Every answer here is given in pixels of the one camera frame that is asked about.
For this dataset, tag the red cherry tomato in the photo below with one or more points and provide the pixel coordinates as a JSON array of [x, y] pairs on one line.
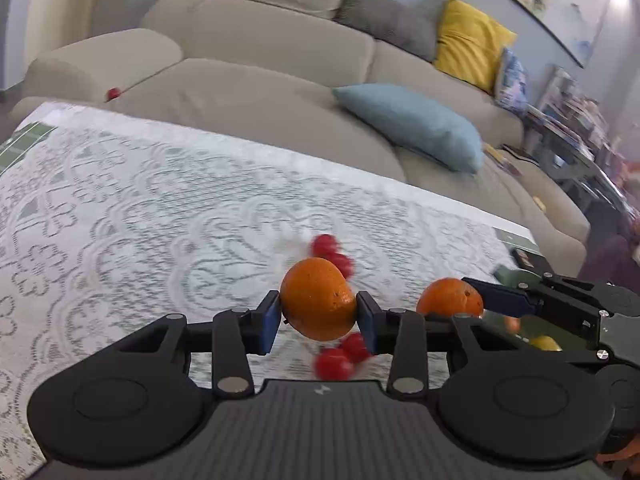
[[356, 349], [325, 245], [344, 266], [332, 365]]

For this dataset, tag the white lace tablecloth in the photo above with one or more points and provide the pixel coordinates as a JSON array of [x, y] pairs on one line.
[[125, 210]]

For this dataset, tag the cluttered study desk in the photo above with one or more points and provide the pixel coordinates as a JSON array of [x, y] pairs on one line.
[[575, 125]]

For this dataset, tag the blue floral cushion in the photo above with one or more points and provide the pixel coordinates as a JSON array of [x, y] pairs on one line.
[[512, 85]]

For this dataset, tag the black notebook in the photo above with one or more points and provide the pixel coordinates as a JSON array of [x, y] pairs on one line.
[[520, 152]]

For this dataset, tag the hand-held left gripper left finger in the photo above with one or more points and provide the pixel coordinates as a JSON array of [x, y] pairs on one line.
[[270, 322]]

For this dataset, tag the cream door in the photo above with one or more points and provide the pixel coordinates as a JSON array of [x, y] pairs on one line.
[[55, 0]]

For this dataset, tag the beige sofa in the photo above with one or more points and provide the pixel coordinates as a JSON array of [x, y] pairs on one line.
[[250, 95]]

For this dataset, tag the small red ball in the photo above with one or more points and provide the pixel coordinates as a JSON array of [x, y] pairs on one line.
[[114, 93]]

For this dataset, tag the grey checked cushion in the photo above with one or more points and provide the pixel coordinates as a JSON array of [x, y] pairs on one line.
[[385, 20]]

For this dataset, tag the green colander bowl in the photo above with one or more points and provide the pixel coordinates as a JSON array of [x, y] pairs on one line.
[[507, 276]]

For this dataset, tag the light blue cushion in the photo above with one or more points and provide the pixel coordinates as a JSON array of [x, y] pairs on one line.
[[415, 122]]

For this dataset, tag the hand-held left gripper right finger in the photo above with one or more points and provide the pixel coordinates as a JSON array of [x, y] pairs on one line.
[[367, 322]]

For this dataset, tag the yellow cushion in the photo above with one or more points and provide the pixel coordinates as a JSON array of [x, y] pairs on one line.
[[470, 42]]

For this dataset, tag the person's purple trouser leg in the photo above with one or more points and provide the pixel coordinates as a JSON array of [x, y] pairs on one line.
[[610, 260]]

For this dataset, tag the large framed landscape picture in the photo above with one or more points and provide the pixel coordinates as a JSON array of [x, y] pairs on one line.
[[560, 5]]

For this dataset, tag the yellow-green apple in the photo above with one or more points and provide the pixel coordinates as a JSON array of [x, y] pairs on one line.
[[545, 343]]

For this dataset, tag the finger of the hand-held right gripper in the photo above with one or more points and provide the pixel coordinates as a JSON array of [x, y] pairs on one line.
[[505, 300]]

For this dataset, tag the yellow books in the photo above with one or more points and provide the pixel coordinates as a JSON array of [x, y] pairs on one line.
[[497, 157]]

